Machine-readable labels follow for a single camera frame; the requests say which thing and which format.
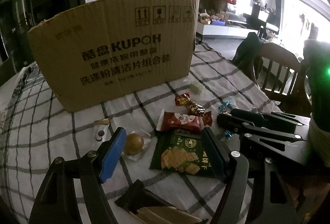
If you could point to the black brown snack packet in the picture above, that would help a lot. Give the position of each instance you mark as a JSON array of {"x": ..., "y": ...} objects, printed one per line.
[{"x": 147, "y": 207}]

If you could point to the checkered white tablecloth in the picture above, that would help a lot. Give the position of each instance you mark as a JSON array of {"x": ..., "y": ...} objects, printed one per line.
[{"x": 35, "y": 129}]

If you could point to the dark green cracker packet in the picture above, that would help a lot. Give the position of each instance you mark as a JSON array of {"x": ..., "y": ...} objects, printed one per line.
[{"x": 181, "y": 152}]

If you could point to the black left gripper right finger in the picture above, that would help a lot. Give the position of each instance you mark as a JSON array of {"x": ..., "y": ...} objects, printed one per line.
[{"x": 232, "y": 168}]

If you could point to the round brown snack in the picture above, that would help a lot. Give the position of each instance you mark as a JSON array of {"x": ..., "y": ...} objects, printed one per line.
[{"x": 137, "y": 144}]

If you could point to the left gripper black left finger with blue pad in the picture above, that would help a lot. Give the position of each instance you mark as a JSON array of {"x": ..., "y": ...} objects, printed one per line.
[{"x": 56, "y": 201}]

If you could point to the white gold snack bar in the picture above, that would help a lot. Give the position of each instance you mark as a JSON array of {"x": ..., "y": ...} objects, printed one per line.
[{"x": 101, "y": 129}]

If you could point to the pale green wrapped snack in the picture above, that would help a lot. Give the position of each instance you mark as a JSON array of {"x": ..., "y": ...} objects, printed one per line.
[{"x": 196, "y": 87}]

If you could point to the white low tv cabinet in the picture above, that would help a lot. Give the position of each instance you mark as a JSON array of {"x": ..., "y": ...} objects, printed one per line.
[{"x": 221, "y": 26}]

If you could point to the red gold candy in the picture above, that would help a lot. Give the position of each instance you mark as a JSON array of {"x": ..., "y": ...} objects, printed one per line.
[{"x": 194, "y": 108}]

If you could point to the dark jacket on chair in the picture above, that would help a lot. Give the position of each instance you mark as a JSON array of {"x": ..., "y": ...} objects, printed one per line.
[{"x": 247, "y": 51}]

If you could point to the brown cardboard box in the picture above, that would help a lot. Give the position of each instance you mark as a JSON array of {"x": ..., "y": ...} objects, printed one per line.
[{"x": 106, "y": 49}]

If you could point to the wooden dining chair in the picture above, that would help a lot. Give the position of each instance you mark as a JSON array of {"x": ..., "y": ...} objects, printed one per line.
[{"x": 284, "y": 81}]

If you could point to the blue wrapped candy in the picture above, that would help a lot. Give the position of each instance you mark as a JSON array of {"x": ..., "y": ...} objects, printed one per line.
[
  {"x": 226, "y": 135},
  {"x": 225, "y": 108}
]

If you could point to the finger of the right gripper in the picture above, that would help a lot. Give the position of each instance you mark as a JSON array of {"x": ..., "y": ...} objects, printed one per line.
[
  {"x": 276, "y": 121},
  {"x": 238, "y": 126}
]

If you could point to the red snack packet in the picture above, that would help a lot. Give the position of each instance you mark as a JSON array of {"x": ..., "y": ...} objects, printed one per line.
[{"x": 172, "y": 120}]

